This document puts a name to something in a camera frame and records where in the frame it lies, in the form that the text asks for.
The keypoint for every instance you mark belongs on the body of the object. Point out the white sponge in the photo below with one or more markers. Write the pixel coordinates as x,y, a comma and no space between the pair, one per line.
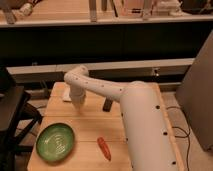
66,95

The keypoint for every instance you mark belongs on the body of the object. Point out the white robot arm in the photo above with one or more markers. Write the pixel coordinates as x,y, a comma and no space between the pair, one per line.
148,138

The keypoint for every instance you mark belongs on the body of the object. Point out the black rectangular block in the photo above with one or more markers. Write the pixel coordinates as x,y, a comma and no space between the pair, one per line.
107,105

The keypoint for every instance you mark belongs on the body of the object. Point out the orange carrot toy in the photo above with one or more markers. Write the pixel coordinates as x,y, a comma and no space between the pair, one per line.
104,148

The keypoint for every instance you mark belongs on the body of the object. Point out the green ribbed plate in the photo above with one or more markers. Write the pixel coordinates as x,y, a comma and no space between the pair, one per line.
55,142

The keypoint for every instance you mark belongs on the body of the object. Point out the grey cabinet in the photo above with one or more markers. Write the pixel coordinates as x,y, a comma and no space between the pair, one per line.
195,95

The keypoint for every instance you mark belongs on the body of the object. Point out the black side cart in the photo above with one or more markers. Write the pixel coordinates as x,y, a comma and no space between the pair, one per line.
17,117

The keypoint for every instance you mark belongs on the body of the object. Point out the grey metal rail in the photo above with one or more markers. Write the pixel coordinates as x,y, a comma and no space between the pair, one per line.
104,70

